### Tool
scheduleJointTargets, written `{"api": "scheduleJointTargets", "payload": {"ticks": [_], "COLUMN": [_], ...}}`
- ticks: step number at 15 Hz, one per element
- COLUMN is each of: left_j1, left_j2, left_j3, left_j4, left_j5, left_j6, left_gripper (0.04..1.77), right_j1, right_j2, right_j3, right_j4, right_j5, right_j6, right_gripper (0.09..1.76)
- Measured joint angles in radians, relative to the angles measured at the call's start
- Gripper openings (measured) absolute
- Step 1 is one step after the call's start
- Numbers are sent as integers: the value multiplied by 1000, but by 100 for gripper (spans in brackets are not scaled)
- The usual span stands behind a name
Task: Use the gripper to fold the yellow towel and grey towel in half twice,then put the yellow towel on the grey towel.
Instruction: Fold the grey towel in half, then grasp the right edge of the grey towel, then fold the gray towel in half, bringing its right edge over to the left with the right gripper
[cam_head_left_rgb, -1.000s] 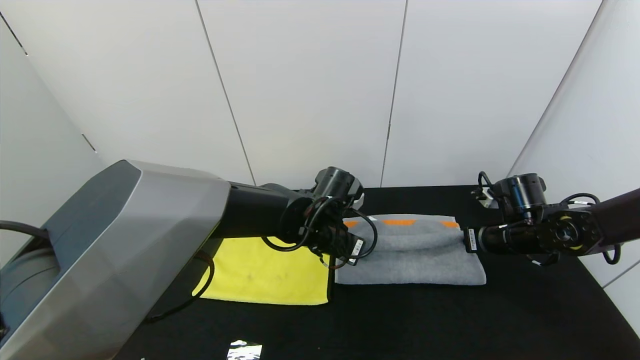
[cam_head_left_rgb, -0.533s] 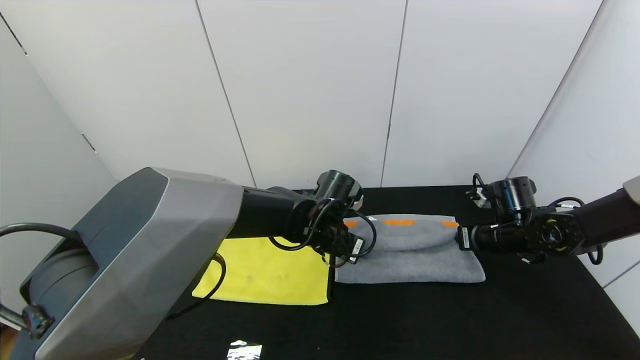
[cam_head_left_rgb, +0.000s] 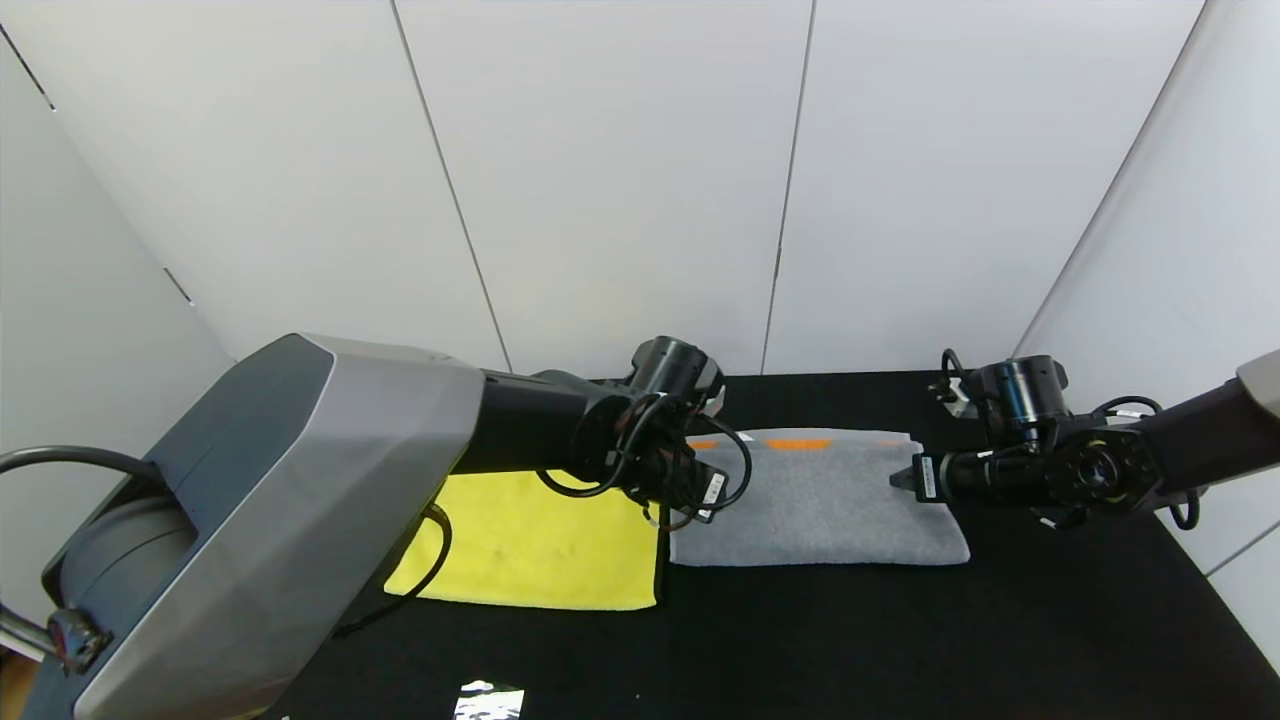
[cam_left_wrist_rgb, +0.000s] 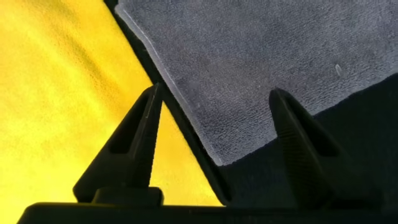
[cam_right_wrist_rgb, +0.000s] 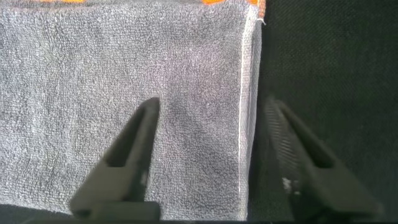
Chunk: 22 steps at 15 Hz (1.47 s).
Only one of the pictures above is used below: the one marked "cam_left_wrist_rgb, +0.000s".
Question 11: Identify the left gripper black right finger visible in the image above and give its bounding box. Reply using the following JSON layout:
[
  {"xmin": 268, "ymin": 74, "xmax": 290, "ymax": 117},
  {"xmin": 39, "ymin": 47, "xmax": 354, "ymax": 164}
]
[{"xmin": 269, "ymin": 88, "xmax": 383, "ymax": 209}]

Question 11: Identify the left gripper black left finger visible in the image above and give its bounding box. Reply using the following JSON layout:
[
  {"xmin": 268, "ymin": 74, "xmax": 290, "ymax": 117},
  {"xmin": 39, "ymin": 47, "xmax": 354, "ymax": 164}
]
[{"xmin": 73, "ymin": 83, "xmax": 164, "ymax": 206}]

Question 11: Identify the yellow microfibre towel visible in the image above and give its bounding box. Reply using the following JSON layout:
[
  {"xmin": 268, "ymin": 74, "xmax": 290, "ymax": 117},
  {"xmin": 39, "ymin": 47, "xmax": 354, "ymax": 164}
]
[{"xmin": 0, "ymin": 0, "xmax": 223, "ymax": 224}]

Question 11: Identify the grey towel with orange marks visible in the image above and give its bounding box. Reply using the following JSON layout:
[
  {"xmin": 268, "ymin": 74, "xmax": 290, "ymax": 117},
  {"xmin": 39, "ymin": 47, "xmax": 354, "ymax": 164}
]
[{"xmin": 114, "ymin": 0, "xmax": 398, "ymax": 167}]

